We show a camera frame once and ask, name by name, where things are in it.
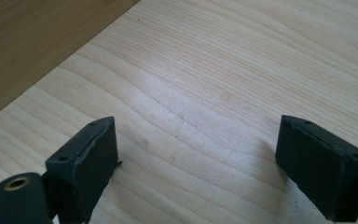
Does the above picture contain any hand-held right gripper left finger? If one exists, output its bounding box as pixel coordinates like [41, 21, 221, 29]
[45, 116, 119, 224]

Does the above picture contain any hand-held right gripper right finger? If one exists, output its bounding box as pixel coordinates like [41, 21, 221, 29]
[274, 114, 358, 223]

